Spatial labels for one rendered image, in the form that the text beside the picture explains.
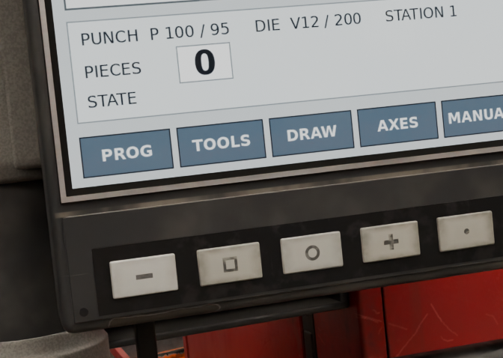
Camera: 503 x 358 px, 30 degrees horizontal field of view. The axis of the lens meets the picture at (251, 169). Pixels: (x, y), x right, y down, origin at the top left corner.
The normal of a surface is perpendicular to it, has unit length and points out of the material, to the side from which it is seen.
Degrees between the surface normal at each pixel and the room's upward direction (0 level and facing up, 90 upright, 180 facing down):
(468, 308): 90
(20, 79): 90
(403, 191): 90
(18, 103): 90
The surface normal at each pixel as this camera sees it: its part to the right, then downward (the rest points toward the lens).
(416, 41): 0.25, 0.03
